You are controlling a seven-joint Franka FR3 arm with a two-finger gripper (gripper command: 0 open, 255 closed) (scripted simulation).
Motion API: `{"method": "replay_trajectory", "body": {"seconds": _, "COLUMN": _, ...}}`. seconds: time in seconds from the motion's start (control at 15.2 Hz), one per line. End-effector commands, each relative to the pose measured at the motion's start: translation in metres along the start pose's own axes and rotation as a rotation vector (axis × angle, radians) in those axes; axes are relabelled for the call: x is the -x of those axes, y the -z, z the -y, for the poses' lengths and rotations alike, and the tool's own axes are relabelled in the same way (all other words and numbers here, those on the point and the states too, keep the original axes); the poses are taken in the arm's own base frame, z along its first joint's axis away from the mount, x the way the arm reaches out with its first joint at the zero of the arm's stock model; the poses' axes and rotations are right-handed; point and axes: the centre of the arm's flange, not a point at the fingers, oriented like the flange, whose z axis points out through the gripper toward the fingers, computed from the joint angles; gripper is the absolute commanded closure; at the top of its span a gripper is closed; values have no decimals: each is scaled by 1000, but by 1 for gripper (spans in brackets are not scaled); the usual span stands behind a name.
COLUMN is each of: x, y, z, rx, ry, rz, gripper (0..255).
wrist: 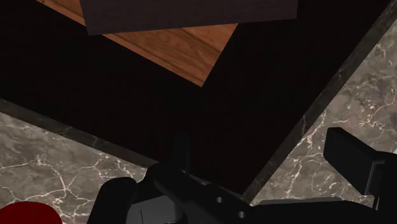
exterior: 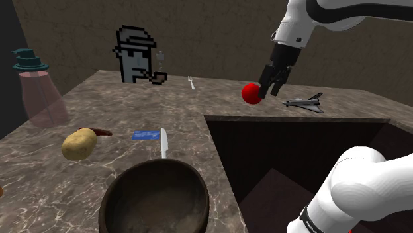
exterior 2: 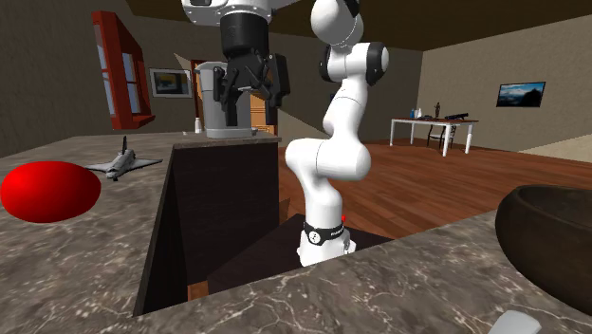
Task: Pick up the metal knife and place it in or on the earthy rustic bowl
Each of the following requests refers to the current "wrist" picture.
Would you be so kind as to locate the dark red round object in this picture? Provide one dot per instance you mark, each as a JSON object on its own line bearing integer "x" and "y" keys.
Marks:
{"x": 28, "y": 214}

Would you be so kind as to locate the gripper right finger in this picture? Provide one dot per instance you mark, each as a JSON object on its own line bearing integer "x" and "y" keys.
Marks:
{"x": 350, "y": 158}

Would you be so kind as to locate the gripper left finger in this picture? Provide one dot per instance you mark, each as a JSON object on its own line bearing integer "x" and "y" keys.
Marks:
{"x": 198, "y": 198}

